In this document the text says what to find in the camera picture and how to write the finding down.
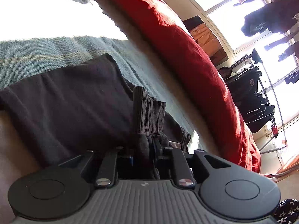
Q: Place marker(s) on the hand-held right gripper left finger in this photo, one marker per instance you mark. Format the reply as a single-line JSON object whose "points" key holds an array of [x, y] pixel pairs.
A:
{"points": [[130, 159]]}

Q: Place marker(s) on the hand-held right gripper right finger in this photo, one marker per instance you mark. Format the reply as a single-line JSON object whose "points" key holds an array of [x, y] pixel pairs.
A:
{"points": [[157, 149]]}

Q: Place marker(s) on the grey and black sweatshirt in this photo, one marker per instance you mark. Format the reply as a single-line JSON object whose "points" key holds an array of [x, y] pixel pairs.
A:
{"points": [[70, 98]]}

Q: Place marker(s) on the brown hanging garment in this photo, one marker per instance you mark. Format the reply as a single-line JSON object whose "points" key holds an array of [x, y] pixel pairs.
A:
{"points": [[225, 72]]}

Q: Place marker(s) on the black jacket with badge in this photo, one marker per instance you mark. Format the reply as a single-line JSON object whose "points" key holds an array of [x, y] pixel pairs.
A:
{"points": [[245, 86]]}

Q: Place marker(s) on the red pillow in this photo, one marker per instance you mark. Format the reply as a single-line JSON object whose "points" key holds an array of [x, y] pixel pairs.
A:
{"points": [[175, 39]]}

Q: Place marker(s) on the metal drying rack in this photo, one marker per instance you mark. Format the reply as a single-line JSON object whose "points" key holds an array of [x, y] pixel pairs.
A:
{"points": [[268, 144]]}

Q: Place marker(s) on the red hanging cloth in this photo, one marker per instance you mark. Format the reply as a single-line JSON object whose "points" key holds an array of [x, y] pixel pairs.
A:
{"points": [[275, 130]]}

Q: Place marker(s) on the orange garment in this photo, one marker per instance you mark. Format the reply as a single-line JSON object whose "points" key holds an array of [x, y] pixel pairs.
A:
{"points": [[205, 37]]}

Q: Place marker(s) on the dark brown garment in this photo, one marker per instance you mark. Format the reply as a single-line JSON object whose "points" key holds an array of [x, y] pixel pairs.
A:
{"points": [[193, 23]]}

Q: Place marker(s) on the navy star-print garment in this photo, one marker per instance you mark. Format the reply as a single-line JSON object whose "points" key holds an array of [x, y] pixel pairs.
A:
{"points": [[288, 211]]}

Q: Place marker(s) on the window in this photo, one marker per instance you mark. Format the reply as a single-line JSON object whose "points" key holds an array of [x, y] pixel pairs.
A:
{"points": [[233, 21]]}

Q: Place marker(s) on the row of hanging laundry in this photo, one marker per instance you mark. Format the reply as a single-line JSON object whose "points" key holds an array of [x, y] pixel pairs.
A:
{"points": [[268, 16]]}

